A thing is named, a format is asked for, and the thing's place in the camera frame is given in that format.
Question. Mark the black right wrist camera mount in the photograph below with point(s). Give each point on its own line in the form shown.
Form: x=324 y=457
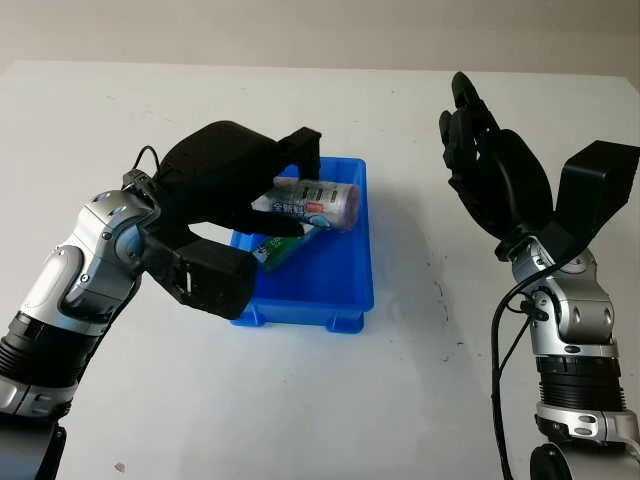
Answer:
x=595 y=185

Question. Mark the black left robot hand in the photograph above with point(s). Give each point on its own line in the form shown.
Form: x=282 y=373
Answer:
x=215 y=170

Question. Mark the blue plastic tray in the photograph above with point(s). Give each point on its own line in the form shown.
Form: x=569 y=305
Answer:
x=330 y=275

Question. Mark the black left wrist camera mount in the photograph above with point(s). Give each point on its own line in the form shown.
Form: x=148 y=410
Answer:
x=215 y=280

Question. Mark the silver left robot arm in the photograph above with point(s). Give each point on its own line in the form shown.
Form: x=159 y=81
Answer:
x=60 y=280

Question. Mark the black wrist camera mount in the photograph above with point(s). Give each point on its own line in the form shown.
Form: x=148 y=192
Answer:
x=595 y=185
x=215 y=280

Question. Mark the purple garbage bag roll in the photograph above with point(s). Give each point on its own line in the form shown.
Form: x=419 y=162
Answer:
x=325 y=200

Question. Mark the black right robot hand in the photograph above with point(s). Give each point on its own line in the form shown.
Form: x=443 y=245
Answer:
x=505 y=185

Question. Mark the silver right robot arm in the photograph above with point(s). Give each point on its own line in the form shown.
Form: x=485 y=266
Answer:
x=575 y=320

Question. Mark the green toothpaste box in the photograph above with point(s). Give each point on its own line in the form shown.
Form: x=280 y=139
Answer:
x=280 y=250

